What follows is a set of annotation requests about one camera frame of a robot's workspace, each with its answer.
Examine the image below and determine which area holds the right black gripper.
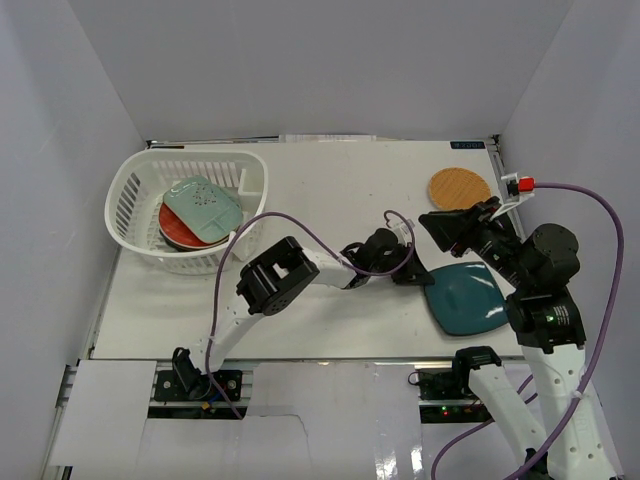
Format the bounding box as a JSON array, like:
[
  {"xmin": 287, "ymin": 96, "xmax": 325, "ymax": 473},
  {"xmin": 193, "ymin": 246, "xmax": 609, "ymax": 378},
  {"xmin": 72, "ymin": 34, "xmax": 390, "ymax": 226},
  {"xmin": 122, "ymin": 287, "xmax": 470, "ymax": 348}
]
[{"xmin": 417, "ymin": 195, "xmax": 532, "ymax": 289}]

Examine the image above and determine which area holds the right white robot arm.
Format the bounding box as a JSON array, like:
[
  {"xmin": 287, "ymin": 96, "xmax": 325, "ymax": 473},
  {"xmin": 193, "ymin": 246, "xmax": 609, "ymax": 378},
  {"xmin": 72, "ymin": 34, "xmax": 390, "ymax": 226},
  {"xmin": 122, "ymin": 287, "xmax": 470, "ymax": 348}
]
[{"xmin": 419, "ymin": 197, "xmax": 617, "ymax": 479}]

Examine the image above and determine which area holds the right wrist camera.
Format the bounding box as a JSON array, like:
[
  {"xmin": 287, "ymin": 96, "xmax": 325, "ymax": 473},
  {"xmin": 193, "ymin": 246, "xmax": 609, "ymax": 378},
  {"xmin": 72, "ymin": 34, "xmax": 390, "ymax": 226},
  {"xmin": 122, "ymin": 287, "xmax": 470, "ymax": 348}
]
[{"xmin": 491, "ymin": 173, "xmax": 536, "ymax": 220}]

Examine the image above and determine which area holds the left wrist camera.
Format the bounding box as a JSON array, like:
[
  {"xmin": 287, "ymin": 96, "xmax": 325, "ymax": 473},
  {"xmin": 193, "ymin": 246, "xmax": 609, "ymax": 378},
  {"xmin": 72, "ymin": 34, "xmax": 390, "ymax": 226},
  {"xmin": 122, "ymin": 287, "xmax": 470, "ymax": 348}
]
[{"xmin": 386, "ymin": 220, "xmax": 414, "ymax": 244}]

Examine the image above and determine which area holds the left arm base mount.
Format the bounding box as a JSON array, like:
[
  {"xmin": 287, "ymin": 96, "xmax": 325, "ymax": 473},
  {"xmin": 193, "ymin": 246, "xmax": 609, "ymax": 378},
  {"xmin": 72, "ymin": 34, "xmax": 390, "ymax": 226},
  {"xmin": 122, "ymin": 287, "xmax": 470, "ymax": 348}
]
[{"xmin": 152, "ymin": 367, "xmax": 249, "ymax": 421}]

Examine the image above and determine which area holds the white plastic dish bin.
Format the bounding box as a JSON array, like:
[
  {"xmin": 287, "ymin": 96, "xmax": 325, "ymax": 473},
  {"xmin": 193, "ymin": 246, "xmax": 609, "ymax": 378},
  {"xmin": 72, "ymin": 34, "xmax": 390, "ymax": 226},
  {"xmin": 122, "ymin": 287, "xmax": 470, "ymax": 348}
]
[{"xmin": 104, "ymin": 146, "xmax": 269, "ymax": 275}]

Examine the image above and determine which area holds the blue label sticker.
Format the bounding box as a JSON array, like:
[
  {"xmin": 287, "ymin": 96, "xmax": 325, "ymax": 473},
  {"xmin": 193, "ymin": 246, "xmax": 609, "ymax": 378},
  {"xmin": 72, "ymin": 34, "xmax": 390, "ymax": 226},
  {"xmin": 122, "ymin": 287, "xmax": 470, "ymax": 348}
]
[{"xmin": 450, "ymin": 141, "xmax": 486, "ymax": 150}]

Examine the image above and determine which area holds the light green rectangular plate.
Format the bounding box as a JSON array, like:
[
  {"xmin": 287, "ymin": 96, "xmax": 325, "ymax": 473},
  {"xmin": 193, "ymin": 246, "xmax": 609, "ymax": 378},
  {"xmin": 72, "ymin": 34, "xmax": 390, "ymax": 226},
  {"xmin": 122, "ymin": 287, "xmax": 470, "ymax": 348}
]
[{"xmin": 163, "ymin": 176, "xmax": 243, "ymax": 244}]

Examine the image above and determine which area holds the orange woven round plate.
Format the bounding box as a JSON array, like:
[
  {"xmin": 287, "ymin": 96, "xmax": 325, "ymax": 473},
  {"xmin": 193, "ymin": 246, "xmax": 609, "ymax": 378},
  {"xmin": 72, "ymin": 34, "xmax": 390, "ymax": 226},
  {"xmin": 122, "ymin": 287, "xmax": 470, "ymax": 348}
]
[{"xmin": 427, "ymin": 167, "xmax": 492, "ymax": 211}]

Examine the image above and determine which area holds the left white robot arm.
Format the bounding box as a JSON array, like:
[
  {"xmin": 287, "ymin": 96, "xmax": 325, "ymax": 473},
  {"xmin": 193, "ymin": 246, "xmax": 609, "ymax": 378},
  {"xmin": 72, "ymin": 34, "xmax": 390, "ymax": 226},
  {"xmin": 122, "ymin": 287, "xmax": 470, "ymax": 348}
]
[{"xmin": 171, "ymin": 228, "xmax": 435, "ymax": 400}]

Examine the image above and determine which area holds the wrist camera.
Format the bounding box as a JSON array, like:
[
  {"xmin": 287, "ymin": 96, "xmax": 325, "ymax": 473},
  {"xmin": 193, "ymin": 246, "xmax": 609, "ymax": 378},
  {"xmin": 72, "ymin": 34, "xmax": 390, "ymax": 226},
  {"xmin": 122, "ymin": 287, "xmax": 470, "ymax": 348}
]
[
  {"xmin": 386, "ymin": 220, "xmax": 414, "ymax": 244},
  {"xmin": 491, "ymin": 173, "xmax": 536, "ymax": 220}
]

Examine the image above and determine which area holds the dark teal angular plate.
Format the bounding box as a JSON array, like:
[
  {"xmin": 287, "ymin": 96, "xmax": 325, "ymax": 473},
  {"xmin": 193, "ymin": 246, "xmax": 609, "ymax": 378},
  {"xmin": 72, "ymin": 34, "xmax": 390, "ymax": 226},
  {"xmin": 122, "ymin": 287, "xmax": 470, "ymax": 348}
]
[{"xmin": 424, "ymin": 262, "xmax": 508, "ymax": 337}]

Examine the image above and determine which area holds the grey deer pattern plate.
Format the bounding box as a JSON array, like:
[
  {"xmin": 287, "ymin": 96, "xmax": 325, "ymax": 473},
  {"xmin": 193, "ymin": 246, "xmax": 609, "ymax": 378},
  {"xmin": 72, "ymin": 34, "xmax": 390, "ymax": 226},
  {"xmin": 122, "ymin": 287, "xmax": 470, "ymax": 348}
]
[{"xmin": 160, "ymin": 232, "xmax": 229, "ymax": 252}]

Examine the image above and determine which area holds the red and teal floral plate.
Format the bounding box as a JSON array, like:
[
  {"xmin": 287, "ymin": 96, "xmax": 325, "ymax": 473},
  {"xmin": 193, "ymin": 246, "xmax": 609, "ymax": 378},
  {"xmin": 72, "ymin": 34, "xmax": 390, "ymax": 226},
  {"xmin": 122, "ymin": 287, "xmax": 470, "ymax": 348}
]
[{"xmin": 158, "ymin": 203, "xmax": 212, "ymax": 246}]

